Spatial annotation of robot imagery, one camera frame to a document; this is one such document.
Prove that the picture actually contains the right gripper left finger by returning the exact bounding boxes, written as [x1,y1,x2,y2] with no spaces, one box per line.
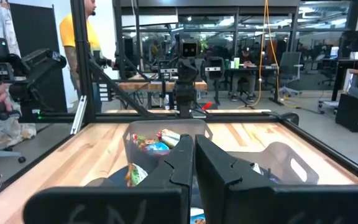
[135,134,195,224]

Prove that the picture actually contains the black partition panel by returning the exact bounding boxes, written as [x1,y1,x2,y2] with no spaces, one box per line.
[9,2,68,113]

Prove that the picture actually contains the background wooden table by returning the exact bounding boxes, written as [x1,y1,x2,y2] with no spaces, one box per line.
[116,79,208,93]

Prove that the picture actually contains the black side desk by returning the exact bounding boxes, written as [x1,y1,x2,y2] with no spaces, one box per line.
[331,58,358,102]

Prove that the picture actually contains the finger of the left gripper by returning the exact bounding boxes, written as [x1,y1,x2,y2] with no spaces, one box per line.
[188,59,200,80]
[179,59,190,80]

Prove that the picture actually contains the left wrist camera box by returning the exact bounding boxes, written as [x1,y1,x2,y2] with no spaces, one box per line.
[178,37,200,60]

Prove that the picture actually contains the grey office chair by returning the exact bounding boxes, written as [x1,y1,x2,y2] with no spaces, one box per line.
[274,51,305,98]

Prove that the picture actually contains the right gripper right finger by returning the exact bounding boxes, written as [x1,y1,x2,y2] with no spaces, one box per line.
[196,134,276,224]

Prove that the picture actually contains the silver aluminium bar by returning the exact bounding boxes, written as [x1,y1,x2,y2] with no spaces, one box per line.
[70,95,88,135]

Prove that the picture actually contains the silver granola bar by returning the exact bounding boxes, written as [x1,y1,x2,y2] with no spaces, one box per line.
[249,161,264,175]

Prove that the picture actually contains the translucent grey plastic bin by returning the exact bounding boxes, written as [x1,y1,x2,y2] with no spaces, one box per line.
[228,141,320,187]
[85,176,130,187]
[122,119,214,175]

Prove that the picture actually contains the yellow hanging cable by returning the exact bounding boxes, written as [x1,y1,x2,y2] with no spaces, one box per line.
[252,0,301,109]

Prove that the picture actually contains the black aluminium rig frame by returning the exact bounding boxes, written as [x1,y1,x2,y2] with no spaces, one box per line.
[20,0,358,187]

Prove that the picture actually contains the background black desk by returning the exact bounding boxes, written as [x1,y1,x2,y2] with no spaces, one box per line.
[225,65,279,103]

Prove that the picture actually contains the black desk monitor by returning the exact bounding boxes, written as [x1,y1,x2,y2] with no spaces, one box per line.
[340,28,358,60]

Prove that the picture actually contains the white stand base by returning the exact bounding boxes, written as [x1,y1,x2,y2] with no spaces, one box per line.
[318,99,339,114]

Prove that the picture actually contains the black box white labels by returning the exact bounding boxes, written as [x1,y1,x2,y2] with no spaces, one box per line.
[97,81,118,103]

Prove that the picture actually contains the green yellow granola bar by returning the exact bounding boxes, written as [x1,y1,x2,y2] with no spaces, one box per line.
[124,163,149,187]

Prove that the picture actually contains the black computer purple light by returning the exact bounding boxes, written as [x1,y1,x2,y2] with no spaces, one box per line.
[335,92,358,134]

